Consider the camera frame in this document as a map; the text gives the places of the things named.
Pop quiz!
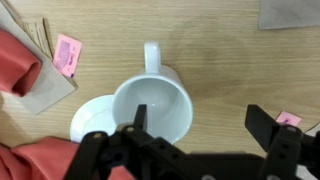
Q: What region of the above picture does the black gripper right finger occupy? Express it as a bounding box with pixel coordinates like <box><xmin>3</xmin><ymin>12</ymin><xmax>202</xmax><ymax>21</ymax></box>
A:
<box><xmin>245</xmin><ymin>104</ymin><xmax>280</xmax><ymax>156</ymax></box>

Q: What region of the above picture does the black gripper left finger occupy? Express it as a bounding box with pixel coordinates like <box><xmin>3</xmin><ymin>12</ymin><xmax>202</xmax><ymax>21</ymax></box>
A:
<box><xmin>134</xmin><ymin>104</ymin><xmax>147</xmax><ymax>130</ymax></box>

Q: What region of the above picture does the white ceramic mug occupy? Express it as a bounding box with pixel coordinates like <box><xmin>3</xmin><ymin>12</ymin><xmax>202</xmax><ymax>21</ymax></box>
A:
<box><xmin>112</xmin><ymin>42</ymin><xmax>193</xmax><ymax>144</ymax></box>

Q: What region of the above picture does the small white plate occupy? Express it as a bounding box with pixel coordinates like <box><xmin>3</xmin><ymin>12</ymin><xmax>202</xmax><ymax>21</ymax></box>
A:
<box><xmin>70</xmin><ymin>95</ymin><xmax>117</xmax><ymax>143</ymax></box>

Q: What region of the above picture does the pink sticky note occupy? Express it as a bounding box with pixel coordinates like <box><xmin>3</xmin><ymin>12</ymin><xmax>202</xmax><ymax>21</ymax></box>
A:
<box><xmin>276</xmin><ymin>111</ymin><xmax>302</xmax><ymax>126</ymax></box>
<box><xmin>53</xmin><ymin>34</ymin><xmax>82</xmax><ymax>78</ymax></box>

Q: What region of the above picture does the red orange cloth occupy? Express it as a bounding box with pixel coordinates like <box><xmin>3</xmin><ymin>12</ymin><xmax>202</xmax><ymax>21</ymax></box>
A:
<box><xmin>0</xmin><ymin>28</ymin><xmax>136</xmax><ymax>180</ymax></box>

